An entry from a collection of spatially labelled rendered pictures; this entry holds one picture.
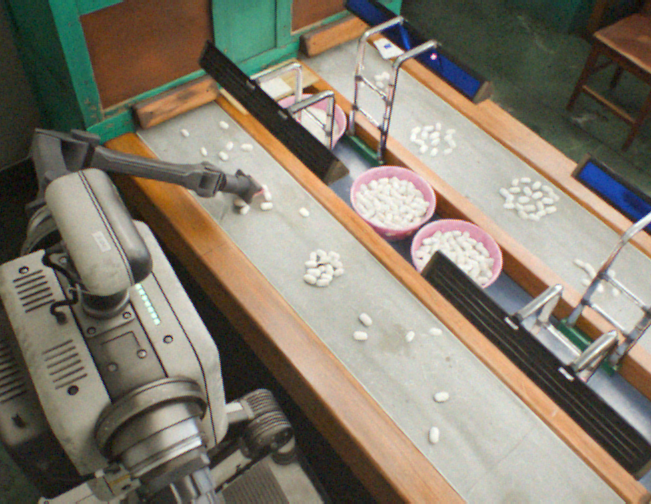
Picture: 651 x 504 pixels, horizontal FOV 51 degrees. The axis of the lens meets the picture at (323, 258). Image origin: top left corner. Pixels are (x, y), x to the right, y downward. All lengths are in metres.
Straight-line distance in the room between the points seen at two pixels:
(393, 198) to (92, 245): 1.42
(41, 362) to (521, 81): 3.38
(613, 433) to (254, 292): 0.97
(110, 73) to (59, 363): 1.35
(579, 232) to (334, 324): 0.85
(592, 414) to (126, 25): 1.63
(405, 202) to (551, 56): 2.29
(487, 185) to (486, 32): 2.18
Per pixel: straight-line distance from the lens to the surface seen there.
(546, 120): 3.83
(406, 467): 1.68
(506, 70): 4.09
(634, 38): 3.76
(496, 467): 1.76
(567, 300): 2.04
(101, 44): 2.18
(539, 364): 1.50
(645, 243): 2.28
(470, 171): 2.32
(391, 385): 1.79
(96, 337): 1.04
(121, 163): 1.80
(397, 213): 2.14
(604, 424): 1.49
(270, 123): 1.89
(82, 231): 0.91
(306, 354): 1.78
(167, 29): 2.26
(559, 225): 2.25
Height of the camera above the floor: 2.31
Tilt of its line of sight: 52 degrees down
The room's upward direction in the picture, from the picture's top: 5 degrees clockwise
